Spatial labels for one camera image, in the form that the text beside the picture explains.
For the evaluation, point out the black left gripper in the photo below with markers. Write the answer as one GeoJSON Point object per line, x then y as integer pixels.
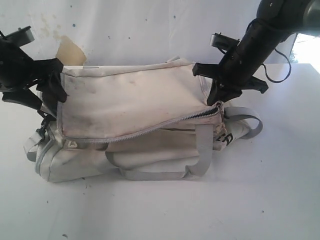
{"type": "Point", "coordinates": [17, 77]}

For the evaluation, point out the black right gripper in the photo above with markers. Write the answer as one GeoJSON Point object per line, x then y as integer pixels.
{"type": "Point", "coordinates": [229, 78]}

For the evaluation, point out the white zippered duffel bag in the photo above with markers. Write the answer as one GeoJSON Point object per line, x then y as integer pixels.
{"type": "Point", "coordinates": [151, 122]}

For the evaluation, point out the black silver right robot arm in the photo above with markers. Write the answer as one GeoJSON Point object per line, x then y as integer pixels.
{"type": "Point", "coordinates": [275, 21]}

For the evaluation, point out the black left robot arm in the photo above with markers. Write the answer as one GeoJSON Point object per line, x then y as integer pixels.
{"type": "Point", "coordinates": [10, 52]}

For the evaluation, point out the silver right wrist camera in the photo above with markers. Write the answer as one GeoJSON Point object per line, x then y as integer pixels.
{"type": "Point", "coordinates": [223, 42]}

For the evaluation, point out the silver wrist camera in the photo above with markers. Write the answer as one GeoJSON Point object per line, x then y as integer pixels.
{"type": "Point", "coordinates": [223, 42]}
{"type": "Point", "coordinates": [21, 37]}

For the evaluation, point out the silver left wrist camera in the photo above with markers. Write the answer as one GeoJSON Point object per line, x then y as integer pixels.
{"type": "Point", "coordinates": [21, 37]}

